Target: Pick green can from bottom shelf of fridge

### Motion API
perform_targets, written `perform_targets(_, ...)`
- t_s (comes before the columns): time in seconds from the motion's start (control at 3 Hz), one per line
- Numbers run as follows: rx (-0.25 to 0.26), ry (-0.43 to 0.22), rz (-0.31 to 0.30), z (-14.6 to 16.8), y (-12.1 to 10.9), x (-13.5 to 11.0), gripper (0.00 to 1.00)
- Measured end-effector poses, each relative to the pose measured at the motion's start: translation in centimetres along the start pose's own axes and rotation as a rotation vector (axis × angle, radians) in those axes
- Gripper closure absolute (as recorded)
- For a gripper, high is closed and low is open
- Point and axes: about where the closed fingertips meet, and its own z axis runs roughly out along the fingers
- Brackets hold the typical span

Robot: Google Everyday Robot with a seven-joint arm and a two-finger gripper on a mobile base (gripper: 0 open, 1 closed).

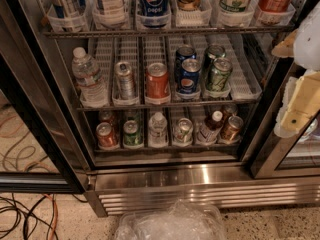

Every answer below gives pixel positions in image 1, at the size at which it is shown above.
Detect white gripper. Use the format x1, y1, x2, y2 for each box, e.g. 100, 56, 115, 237
271, 2, 320, 138

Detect bronze can rear bottom shelf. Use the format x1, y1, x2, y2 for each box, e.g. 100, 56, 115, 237
222, 104, 238, 117

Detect bronze can shelf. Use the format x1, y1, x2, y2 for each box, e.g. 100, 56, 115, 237
222, 104, 238, 117
220, 116, 243, 141

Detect green can middle front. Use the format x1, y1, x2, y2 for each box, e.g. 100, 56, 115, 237
206, 58, 233, 92

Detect green can middle rear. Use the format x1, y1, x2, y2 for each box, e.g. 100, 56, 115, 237
202, 44, 226, 79

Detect glass fridge door right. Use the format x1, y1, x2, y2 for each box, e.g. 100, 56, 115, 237
247, 59, 320, 179

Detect glass fridge door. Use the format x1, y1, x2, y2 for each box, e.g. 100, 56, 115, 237
0, 0, 90, 193
247, 59, 320, 179

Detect blue pepsi can front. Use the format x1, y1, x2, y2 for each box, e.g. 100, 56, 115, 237
178, 58, 201, 94

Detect blue pepsi can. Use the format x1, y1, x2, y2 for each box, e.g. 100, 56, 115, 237
178, 58, 201, 94
174, 44, 197, 82

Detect blue pepsi can rear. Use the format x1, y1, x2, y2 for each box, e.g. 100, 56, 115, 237
174, 44, 197, 82

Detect orange can middle shelf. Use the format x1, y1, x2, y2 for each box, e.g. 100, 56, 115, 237
146, 62, 169, 99

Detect small water bottle bottom shelf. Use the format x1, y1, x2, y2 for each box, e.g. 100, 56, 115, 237
148, 112, 167, 148

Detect pepsi bottle top shelf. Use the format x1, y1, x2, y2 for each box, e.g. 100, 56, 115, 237
138, 0, 170, 18

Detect silver can middle shelf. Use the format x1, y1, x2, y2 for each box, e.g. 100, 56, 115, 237
115, 61, 136, 100

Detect red can rear bottom shelf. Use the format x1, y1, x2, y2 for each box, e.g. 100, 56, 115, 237
98, 110, 117, 127

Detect red can shelf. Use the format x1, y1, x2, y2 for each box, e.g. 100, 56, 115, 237
96, 122, 118, 148
98, 110, 117, 127

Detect water bottle middle shelf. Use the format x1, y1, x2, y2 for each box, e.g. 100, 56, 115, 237
72, 47, 108, 108

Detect steel fridge bottom grille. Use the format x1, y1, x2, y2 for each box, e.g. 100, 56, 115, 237
85, 164, 320, 217

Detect glass fridge door left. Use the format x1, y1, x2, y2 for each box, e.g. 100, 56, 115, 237
0, 0, 90, 193

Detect brown bottle white cap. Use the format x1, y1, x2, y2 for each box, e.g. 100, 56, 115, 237
197, 111, 223, 143

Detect clear plastic bag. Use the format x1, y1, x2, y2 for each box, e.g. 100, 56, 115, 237
114, 200, 227, 240

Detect orange cable on floor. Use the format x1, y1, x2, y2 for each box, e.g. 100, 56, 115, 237
43, 193, 60, 240

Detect black cables on floor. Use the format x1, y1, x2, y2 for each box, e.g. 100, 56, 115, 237
0, 193, 88, 240

